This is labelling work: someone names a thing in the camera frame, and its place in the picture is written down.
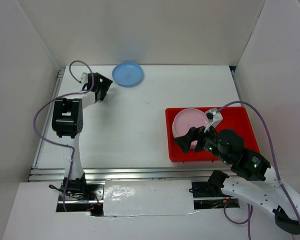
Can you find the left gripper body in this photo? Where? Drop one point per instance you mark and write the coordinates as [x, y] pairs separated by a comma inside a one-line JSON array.
[[102, 98]]

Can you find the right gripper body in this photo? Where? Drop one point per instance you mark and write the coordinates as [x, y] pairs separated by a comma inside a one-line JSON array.
[[206, 140]]

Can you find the pink plate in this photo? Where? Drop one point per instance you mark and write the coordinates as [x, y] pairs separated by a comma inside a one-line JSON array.
[[187, 118]]

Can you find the blue plate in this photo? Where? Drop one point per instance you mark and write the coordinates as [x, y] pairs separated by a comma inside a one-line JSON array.
[[127, 74]]

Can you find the cream white plate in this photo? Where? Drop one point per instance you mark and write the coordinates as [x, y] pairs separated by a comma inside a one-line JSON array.
[[174, 132]]

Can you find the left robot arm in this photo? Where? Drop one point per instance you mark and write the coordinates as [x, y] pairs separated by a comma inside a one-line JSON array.
[[68, 122]]

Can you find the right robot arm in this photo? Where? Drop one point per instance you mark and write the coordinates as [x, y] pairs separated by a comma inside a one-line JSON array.
[[275, 197]]

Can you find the red plastic bin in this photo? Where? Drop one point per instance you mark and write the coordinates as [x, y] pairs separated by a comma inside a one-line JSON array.
[[234, 118]]

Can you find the white foam block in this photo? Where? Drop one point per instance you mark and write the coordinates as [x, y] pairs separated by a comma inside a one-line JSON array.
[[147, 198]]

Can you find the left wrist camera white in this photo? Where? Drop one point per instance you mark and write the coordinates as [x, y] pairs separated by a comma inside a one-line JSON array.
[[84, 79]]

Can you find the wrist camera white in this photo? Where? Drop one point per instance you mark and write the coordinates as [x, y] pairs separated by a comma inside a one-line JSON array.
[[84, 79], [214, 118]]

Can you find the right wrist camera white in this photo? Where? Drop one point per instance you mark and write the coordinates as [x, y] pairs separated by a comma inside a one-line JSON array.
[[214, 118]]

